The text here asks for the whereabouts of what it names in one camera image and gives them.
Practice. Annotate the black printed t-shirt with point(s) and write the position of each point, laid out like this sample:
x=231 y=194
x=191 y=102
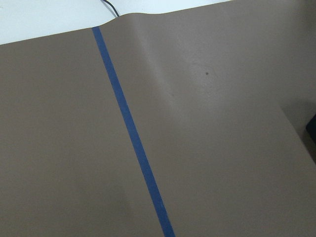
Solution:
x=311 y=128

